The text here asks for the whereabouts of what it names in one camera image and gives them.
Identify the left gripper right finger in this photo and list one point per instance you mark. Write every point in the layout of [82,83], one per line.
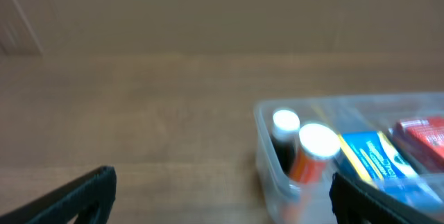
[354,201]

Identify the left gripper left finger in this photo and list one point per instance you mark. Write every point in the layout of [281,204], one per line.
[87,199]

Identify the orange tube white cap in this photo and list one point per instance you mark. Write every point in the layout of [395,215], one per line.
[315,146]

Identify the blue VapoDrops box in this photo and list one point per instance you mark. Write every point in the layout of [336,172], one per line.
[371,157]

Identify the clear plastic container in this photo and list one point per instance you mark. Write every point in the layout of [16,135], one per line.
[343,114]

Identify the red Panadol box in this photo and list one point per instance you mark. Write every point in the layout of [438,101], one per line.
[422,139]

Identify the dark bottle white cap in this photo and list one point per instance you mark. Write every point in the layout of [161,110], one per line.
[285,126]

